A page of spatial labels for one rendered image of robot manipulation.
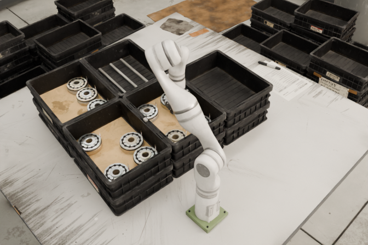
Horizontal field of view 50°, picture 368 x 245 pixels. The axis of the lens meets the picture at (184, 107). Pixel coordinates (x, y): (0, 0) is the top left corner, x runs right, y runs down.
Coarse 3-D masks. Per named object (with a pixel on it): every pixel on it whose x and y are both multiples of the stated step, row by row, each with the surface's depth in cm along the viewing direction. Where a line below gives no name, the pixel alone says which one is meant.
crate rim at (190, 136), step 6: (150, 84) 188; (186, 84) 187; (138, 90) 185; (192, 90) 184; (126, 96) 182; (204, 96) 180; (126, 102) 179; (210, 102) 178; (216, 108) 174; (222, 114) 171; (216, 120) 169; (222, 120) 171; (156, 126) 167; (210, 126) 168; (162, 132) 164; (168, 138) 162; (186, 138) 161; (192, 138) 164; (174, 144) 159; (180, 144) 160
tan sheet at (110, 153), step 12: (120, 120) 184; (96, 132) 179; (108, 132) 179; (120, 132) 179; (108, 144) 173; (144, 144) 173; (96, 156) 169; (108, 156) 168; (120, 156) 168; (132, 156) 168
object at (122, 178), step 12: (132, 108) 176; (156, 132) 164; (168, 144) 159; (84, 156) 156; (156, 156) 155; (96, 168) 151; (132, 168) 151; (144, 168) 153; (108, 180) 147; (120, 180) 148
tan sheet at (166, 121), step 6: (150, 102) 193; (156, 102) 193; (162, 108) 190; (162, 114) 187; (168, 114) 187; (156, 120) 184; (162, 120) 184; (168, 120) 184; (174, 120) 184; (162, 126) 181; (168, 126) 181; (174, 126) 181; (180, 126) 181
